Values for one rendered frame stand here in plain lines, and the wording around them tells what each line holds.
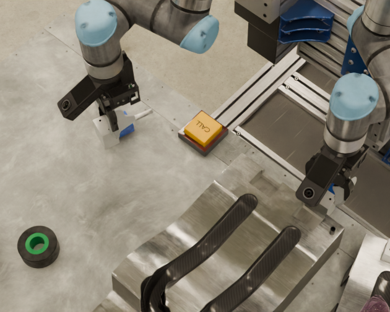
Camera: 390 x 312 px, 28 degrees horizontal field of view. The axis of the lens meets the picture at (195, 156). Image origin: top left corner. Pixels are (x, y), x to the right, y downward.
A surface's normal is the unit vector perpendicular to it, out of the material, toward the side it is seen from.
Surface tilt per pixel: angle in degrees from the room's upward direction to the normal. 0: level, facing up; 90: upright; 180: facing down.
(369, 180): 0
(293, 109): 0
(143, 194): 0
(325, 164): 32
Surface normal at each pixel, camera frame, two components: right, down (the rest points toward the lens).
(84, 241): -0.03, -0.51
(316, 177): -0.34, -0.07
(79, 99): -0.50, -0.22
